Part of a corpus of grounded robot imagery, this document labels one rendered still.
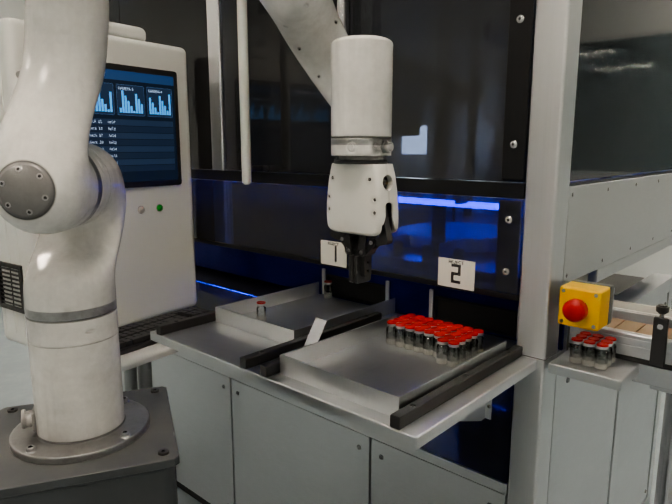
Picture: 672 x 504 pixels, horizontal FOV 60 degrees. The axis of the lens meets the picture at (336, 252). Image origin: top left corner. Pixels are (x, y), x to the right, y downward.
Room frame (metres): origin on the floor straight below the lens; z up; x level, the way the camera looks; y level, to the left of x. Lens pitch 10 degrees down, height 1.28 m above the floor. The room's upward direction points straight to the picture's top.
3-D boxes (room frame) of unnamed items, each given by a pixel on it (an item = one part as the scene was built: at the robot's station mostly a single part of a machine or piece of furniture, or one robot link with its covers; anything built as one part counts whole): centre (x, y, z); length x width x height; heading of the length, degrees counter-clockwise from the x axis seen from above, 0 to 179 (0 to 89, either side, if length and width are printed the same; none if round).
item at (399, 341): (1.07, -0.17, 0.90); 0.18 x 0.02 x 0.05; 47
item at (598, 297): (1.01, -0.45, 0.99); 0.08 x 0.07 x 0.07; 138
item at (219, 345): (1.15, -0.01, 0.87); 0.70 x 0.48 x 0.02; 48
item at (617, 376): (1.03, -0.49, 0.87); 0.14 x 0.13 x 0.02; 138
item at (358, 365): (1.01, -0.11, 0.90); 0.34 x 0.26 x 0.04; 137
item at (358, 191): (0.82, -0.03, 1.21); 0.10 x 0.08 x 0.11; 48
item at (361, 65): (0.82, -0.03, 1.35); 0.09 x 0.08 x 0.13; 3
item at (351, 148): (0.82, -0.04, 1.27); 0.09 x 0.08 x 0.03; 48
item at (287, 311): (1.32, 0.07, 0.90); 0.34 x 0.26 x 0.04; 138
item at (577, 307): (0.97, -0.42, 0.99); 0.04 x 0.04 x 0.04; 48
